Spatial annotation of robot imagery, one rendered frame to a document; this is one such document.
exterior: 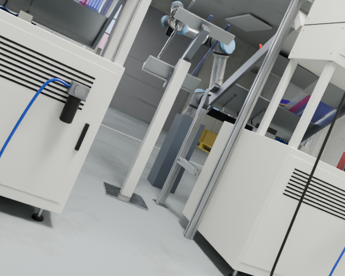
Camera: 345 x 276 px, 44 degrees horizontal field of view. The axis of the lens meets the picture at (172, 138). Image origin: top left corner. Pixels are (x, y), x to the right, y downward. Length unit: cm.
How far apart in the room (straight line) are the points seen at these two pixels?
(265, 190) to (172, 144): 136
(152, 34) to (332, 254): 953
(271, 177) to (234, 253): 35
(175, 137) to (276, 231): 139
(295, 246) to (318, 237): 12
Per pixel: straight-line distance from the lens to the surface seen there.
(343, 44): 190
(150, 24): 1116
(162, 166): 310
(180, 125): 307
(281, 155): 184
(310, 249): 204
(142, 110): 1119
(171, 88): 238
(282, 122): 283
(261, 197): 185
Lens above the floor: 56
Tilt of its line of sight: 3 degrees down
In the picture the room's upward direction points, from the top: 24 degrees clockwise
